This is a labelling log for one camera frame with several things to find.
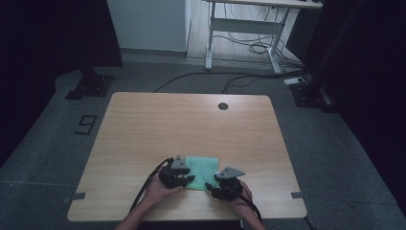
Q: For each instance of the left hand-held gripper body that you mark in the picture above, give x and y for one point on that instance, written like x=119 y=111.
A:
x=172 y=177

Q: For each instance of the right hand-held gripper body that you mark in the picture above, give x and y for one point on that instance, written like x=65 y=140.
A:
x=230 y=188

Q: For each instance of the green towel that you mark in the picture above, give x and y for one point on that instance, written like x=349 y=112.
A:
x=201 y=171

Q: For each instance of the person's right hand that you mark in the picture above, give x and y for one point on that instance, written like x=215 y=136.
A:
x=244 y=204

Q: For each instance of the person's left hand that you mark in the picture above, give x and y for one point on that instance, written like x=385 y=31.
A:
x=158 y=195

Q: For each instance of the grey tape piece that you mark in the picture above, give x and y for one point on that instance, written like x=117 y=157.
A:
x=78 y=196
x=298 y=195

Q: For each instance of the black stand base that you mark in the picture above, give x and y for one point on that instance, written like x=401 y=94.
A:
x=306 y=96
x=92 y=86

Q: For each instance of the white power strip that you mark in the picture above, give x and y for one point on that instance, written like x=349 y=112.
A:
x=294 y=81

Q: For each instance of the dark curtain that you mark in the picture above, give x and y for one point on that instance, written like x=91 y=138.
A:
x=367 y=64
x=48 y=48

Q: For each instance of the white desk frame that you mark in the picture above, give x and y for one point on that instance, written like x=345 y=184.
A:
x=245 y=26

